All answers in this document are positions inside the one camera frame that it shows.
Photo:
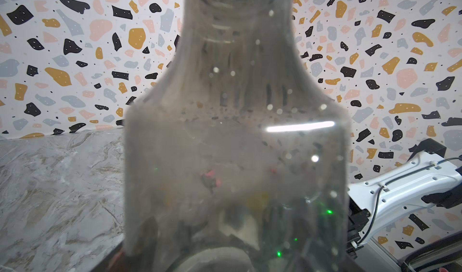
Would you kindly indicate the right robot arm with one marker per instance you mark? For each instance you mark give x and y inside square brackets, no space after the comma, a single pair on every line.
[428,179]

